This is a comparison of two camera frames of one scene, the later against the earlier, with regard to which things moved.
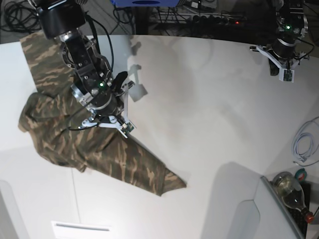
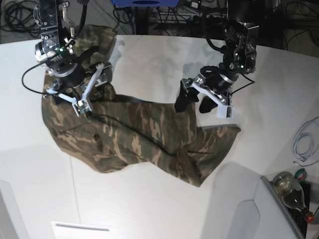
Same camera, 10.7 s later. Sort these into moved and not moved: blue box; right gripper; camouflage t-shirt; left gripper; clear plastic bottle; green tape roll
Moved: left gripper; right gripper; camouflage t-shirt
Not moved: blue box; clear plastic bottle; green tape roll
